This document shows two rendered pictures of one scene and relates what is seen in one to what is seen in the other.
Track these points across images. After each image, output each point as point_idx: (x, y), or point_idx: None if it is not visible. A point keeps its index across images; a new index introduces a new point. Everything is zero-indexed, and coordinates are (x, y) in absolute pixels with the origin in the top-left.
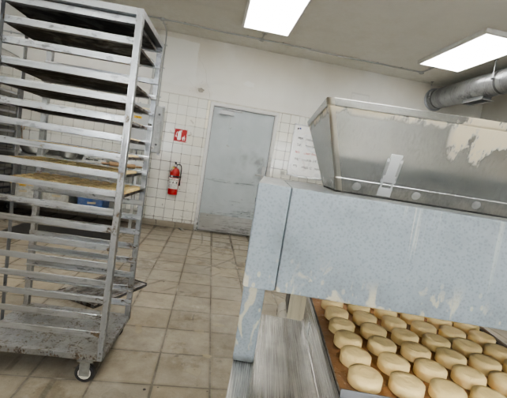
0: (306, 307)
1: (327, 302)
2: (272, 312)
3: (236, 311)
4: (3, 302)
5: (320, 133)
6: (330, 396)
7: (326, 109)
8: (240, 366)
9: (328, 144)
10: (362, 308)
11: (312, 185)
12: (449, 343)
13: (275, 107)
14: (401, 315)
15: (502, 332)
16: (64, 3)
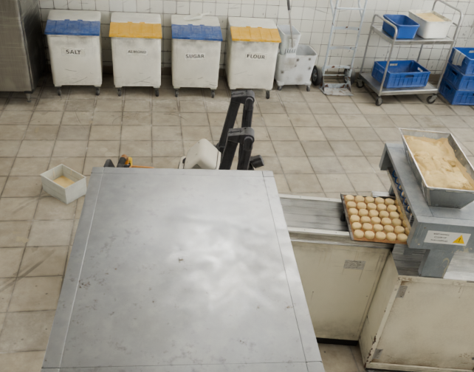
0: (396, 248)
1: (406, 238)
2: (32, 319)
3: (32, 363)
4: None
5: (456, 195)
6: (461, 252)
7: None
8: (444, 276)
9: (468, 199)
10: (403, 228)
11: (433, 209)
12: None
13: None
14: (395, 218)
15: (66, 135)
16: (246, 277)
